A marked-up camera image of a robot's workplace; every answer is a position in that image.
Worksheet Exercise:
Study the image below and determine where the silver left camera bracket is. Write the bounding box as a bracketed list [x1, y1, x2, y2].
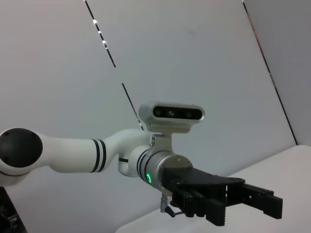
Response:
[147, 124, 191, 157]

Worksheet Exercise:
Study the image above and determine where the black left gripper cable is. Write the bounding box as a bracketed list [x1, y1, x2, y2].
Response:
[159, 196, 187, 218]

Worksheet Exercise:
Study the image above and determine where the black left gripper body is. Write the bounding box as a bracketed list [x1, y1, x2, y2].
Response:
[161, 166, 246, 218]

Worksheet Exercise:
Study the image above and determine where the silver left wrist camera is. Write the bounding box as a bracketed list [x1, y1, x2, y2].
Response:
[138, 100, 206, 133]

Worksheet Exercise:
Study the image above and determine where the black robot torso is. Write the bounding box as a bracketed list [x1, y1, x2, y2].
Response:
[0, 186, 28, 233]

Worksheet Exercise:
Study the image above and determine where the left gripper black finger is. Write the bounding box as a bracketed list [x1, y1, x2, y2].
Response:
[205, 199, 228, 227]
[242, 183, 284, 220]

